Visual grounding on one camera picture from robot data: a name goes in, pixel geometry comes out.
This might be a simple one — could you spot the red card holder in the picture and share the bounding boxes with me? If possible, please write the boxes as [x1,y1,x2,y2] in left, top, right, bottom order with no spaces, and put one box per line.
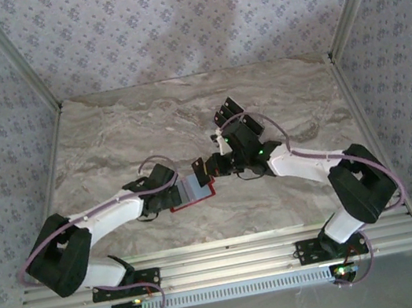
[164,170,219,214]

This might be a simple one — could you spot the aluminium front beam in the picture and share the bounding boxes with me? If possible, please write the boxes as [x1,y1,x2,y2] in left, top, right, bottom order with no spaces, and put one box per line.
[13,204,412,308]

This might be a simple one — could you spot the small circuit board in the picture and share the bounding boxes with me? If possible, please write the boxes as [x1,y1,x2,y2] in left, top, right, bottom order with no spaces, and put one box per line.
[328,261,362,285]
[109,298,145,308]

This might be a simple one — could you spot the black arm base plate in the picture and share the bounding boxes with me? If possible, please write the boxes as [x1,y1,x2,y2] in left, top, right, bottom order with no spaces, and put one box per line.
[88,266,164,304]
[293,228,370,266]

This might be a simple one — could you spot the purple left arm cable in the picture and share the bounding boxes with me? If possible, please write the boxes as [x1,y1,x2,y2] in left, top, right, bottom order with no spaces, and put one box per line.
[1,151,203,308]

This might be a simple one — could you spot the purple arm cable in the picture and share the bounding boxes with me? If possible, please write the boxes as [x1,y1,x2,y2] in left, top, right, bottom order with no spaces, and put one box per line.
[219,86,412,304]
[1,151,203,308]

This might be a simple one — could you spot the aluminium floor rail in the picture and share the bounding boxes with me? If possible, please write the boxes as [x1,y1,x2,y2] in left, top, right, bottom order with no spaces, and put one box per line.
[7,105,93,287]
[327,44,412,227]

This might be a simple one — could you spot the grey slotted cable duct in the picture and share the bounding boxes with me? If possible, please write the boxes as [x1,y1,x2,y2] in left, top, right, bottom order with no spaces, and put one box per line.
[81,263,336,308]

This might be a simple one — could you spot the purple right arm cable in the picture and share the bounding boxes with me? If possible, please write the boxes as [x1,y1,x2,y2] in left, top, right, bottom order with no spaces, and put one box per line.
[219,86,412,304]

